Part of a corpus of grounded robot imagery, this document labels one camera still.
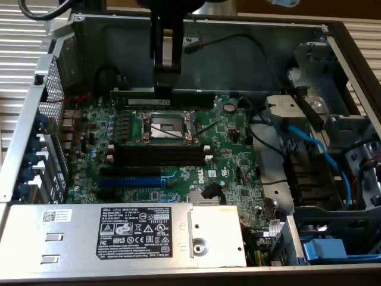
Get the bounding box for silver finned heat sink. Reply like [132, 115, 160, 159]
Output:
[188, 190, 226, 206]

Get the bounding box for short black expansion slot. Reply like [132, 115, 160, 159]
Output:
[95, 189, 117, 201]

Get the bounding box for silver aluminium stop block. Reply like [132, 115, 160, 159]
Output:
[45, 8, 74, 33]

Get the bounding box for yellow green wire bundle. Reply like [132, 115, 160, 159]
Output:
[246, 248, 268, 266]

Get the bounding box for grey metal PC case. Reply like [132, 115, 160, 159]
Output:
[0, 11, 381, 282]

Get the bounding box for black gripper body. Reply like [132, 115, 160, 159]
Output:
[136, 0, 207, 14]

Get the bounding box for long black expansion slot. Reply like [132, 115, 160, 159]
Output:
[99, 166, 163, 177]

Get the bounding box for grey metal drive cage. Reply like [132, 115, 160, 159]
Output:
[285, 41, 381, 209]

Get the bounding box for metal CPU socket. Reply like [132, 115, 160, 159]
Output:
[135, 109, 199, 147]

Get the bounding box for blue expansion slot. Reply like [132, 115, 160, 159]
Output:
[97, 178, 164, 189]

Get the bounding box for blue SATA wire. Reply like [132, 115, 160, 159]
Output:
[273, 119, 351, 209]

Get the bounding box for silver disk bay bracket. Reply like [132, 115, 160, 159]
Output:
[266, 94, 330, 126]

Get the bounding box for metal locking lever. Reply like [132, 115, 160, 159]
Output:
[192, 117, 223, 138]
[148, 122, 193, 140]

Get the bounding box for grey plastic drive tray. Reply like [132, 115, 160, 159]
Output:
[293, 205, 381, 257]

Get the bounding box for white wire tag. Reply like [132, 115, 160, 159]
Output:
[266, 219, 283, 237]

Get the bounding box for black ribbed plastic block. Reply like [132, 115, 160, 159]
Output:
[282, 148, 331, 207]

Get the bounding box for silver power supply unit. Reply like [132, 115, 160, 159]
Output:
[0, 204, 248, 269]

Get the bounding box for green RAM stick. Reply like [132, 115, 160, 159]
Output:
[110, 89, 215, 110]

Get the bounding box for RAM slot black latches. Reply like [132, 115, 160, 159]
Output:
[114, 148, 207, 156]
[114, 160, 208, 167]

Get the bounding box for black plastic connector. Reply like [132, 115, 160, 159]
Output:
[201, 183, 224, 200]

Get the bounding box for black plastic rail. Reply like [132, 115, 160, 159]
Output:
[279, 76, 326, 129]

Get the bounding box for green Dell motherboard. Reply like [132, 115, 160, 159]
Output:
[64, 92, 268, 254]

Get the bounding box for black camera cable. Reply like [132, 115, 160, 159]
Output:
[17, 0, 72, 21]

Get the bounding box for blue plastic bracket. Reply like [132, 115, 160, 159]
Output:
[301, 238, 381, 266]

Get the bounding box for black looped wire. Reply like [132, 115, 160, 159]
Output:
[94, 64, 120, 92]

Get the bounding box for thin red wire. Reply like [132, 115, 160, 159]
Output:
[47, 91, 93, 141]

